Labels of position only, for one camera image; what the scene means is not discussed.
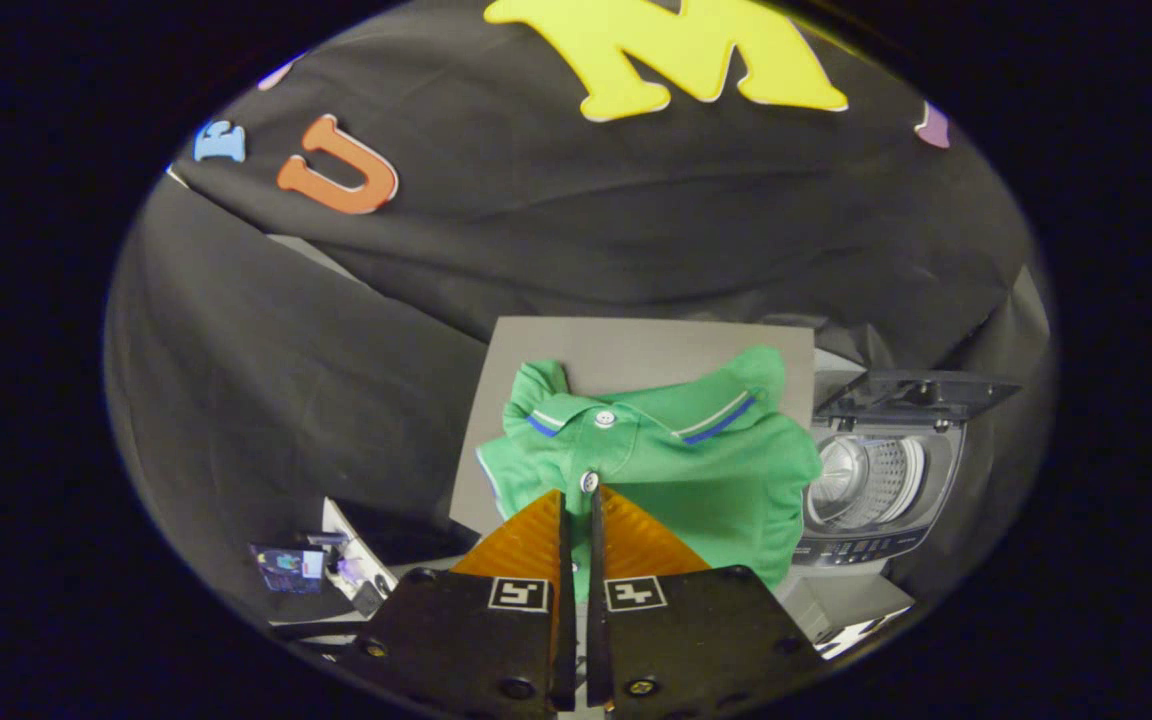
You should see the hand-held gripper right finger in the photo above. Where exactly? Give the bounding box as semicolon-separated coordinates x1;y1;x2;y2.
588;484;827;716

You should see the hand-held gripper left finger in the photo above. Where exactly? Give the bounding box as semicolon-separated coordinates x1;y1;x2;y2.
356;488;577;716

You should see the green polo shirt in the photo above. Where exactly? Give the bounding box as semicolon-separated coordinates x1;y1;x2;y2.
476;345;825;601

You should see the grey washing machine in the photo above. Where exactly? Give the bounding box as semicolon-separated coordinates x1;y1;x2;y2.
774;350;972;646

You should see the dark washing machine lid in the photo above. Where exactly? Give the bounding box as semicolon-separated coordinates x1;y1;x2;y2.
814;370;1022;426

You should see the small lit screen device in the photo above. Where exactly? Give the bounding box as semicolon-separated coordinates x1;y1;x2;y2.
249;543;327;596

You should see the grey cabinet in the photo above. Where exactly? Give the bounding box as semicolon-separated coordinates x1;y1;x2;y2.
448;316;817;541

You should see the black backdrop cloth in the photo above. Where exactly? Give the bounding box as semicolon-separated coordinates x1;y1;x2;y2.
104;0;1057;621

